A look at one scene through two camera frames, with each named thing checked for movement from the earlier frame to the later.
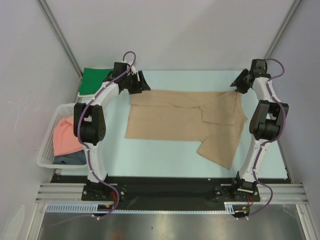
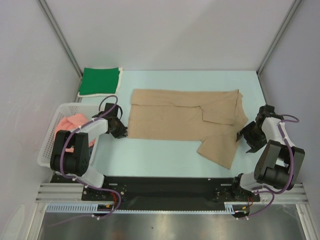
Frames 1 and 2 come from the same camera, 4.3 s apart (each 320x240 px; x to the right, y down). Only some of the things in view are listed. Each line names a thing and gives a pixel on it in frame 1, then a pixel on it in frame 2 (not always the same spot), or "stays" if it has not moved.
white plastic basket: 45,157 stays
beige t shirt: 214,118 stays
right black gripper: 242,81 to 253,135
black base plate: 151,193 stays
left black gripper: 137,88 to 123,131
